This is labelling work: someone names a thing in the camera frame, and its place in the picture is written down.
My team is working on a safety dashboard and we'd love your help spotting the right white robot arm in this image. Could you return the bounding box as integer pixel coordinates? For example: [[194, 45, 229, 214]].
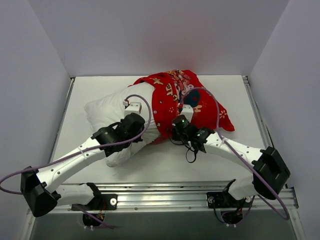
[[172, 115, 291, 207]]

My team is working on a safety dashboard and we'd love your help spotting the white pillow insert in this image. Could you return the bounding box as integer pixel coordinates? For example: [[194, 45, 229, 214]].
[[84, 82, 160, 168]]

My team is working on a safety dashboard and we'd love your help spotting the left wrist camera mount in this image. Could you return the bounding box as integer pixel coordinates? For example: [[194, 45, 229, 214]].
[[123, 100, 142, 117]]

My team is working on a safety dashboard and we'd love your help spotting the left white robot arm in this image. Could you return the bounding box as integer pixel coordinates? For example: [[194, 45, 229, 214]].
[[20, 113, 145, 218]]

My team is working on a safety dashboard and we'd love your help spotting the right side aluminium rail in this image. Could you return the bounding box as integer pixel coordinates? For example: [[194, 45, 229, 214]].
[[242, 75, 275, 148]]

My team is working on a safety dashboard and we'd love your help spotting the red printed pillowcase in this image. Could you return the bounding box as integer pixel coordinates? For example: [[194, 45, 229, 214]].
[[133, 70, 235, 144]]

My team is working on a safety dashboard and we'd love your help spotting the aluminium front rail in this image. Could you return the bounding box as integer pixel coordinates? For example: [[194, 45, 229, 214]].
[[27, 180, 300, 215]]

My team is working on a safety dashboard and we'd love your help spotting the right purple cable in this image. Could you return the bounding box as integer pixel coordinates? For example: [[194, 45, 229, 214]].
[[178, 86, 291, 221]]

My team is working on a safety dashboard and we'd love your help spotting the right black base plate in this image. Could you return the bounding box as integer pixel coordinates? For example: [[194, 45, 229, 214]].
[[206, 191, 241, 209]]

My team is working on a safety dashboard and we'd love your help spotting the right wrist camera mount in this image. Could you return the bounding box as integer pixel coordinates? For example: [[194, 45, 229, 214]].
[[180, 104, 194, 122]]

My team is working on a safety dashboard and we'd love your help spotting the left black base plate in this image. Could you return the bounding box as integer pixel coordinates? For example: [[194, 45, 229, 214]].
[[71, 192, 118, 211]]

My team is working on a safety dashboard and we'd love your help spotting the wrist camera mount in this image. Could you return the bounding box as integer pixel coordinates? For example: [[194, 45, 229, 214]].
[[180, 104, 194, 122], [123, 100, 142, 117]]

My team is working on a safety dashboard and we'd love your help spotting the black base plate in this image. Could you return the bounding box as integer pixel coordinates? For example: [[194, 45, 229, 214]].
[[71, 192, 118, 211], [206, 191, 241, 209]]

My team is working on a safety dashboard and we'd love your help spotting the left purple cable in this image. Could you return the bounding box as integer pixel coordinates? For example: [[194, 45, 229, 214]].
[[0, 93, 152, 230]]

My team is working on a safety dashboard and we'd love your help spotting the purple cable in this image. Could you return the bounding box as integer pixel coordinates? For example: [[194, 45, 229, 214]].
[[178, 86, 291, 221], [0, 93, 152, 230]]

